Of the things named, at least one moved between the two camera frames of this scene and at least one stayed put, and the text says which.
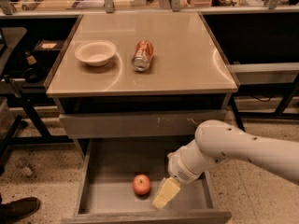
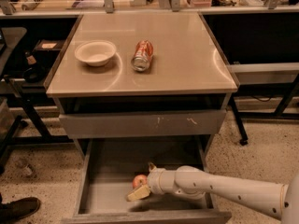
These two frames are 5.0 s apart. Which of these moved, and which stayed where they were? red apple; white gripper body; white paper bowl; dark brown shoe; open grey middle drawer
Moved: white gripper body
Stayed: white paper bowl; dark brown shoe; red apple; open grey middle drawer
